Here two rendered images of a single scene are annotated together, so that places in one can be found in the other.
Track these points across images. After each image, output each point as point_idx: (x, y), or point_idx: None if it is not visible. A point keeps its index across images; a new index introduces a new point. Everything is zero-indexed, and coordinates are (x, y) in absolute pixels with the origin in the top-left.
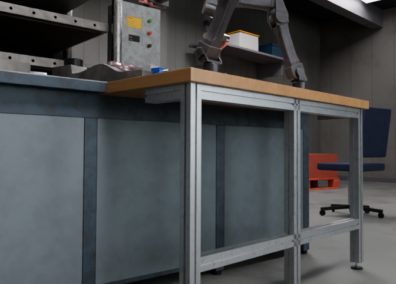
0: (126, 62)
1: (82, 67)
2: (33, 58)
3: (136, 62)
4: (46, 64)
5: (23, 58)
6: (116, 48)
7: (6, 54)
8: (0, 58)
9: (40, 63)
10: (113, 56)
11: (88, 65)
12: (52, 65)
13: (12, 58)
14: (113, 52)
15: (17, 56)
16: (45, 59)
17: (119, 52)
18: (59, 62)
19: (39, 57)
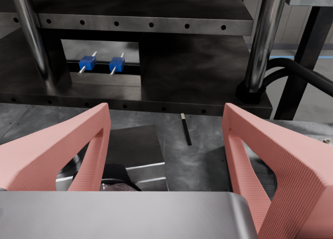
0: None
1: (56, 180)
2: (116, 19)
3: None
4: (138, 28)
5: (101, 21)
6: None
7: (76, 18)
8: (70, 25)
9: (128, 27)
10: (262, 8)
11: (212, 23)
12: (148, 28)
13: (85, 22)
14: None
15: (92, 19)
16: (135, 20)
17: (277, 0)
18: (160, 21)
19: (126, 17)
